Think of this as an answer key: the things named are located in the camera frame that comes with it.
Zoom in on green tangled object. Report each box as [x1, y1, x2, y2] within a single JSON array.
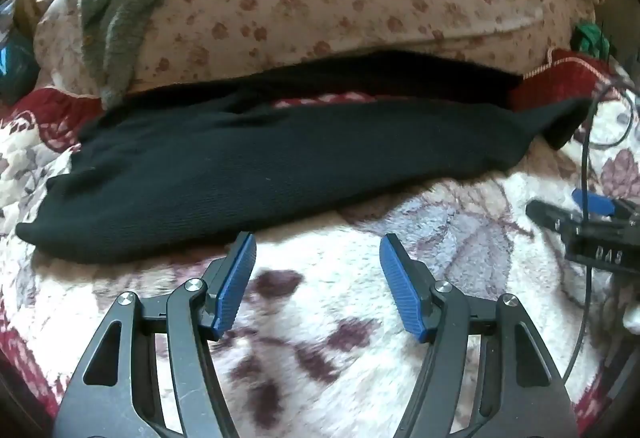
[[571, 20, 617, 61]]

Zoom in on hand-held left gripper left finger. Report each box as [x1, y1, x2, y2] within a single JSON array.
[[52, 232, 257, 438]]

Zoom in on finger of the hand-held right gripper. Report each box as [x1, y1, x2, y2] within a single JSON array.
[[571, 189, 640, 219], [526, 200, 576, 233]]

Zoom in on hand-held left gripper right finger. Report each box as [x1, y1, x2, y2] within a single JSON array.
[[380, 234, 581, 438]]

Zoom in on thin black cable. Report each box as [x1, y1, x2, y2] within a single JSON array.
[[565, 80, 640, 384]]

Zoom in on teal plastic bag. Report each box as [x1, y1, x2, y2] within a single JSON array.
[[0, 30, 38, 106]]

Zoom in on white maroon floral blanket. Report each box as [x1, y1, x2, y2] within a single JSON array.
[[0, 48, 640, 438]]

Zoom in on grey-green knit cloth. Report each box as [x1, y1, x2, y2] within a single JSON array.
[[80, 0, 226, 111]]

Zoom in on black pants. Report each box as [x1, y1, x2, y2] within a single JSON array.
[[15, 48, 593, 265]]

